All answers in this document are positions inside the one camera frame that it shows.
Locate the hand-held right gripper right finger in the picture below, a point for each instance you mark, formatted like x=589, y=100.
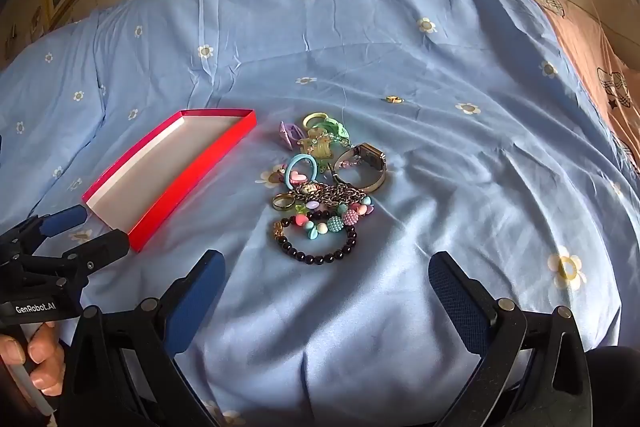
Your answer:
x=457, y=307

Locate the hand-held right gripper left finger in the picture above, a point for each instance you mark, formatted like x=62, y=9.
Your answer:
x=197, y=302

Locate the pink printed blanket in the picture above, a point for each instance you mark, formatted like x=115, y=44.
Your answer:
x=600, y=57

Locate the person's left hand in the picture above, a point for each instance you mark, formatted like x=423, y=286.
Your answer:
x=40, y=352

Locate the pink hair clip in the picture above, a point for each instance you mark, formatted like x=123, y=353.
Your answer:
x=298, y=177

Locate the brown bangle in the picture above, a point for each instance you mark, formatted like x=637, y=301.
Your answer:
x=370, y=155

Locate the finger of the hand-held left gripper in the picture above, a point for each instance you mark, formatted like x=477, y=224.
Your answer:
x=65, y=218
x=102, y=246

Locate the blue floral bedsheet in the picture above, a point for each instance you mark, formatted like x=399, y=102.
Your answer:
x=350, y=32

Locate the red cardboard box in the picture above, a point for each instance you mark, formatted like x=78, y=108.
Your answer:
x=165, y=167

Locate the yellow square pendant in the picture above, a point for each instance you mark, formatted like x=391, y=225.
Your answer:
x=322, y=149

